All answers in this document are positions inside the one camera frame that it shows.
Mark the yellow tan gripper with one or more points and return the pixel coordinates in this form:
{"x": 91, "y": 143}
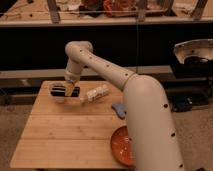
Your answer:
{"x": 69, "y": 87}

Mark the bamboo wooden board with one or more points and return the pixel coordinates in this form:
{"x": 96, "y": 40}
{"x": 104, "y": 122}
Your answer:
{"x": 68, "y": 135}

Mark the blue grey small object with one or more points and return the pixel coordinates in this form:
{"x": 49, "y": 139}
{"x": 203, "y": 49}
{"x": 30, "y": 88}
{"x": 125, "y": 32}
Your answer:
{"x": 119, "y": 110}

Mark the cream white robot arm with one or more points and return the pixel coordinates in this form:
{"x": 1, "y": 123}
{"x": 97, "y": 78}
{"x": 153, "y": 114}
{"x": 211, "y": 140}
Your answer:
{"x": 153, "y": 138}

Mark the black power adapter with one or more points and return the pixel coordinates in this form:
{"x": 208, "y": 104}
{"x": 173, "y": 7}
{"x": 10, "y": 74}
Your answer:
{"x": 181, "y": 104}

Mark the wooden workbench shelf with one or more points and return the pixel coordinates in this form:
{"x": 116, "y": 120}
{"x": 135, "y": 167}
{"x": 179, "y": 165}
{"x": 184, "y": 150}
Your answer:
{"x": 103, "y": 12}

